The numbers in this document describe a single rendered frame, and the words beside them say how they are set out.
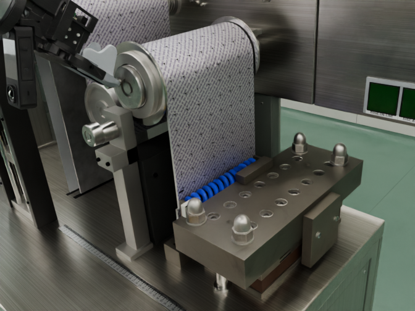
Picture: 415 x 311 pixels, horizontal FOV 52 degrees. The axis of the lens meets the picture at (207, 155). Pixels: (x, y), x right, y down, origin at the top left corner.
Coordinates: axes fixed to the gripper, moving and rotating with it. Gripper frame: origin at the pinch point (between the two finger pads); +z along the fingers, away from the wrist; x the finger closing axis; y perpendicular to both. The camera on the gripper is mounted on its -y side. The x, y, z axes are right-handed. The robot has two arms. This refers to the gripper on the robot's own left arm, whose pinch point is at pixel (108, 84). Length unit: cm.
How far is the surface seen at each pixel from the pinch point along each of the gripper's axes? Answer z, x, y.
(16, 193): 13.8, 35.6, -28.7
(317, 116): 284, 110, 82
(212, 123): 19.1, -8.2, 2.1
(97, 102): 7.3, 11.0, -2.5
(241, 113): 26.2, -8.2, 7.0
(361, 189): 225, 32, 26
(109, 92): 5.5, 6.3, -0.3
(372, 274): 61, -34, -13
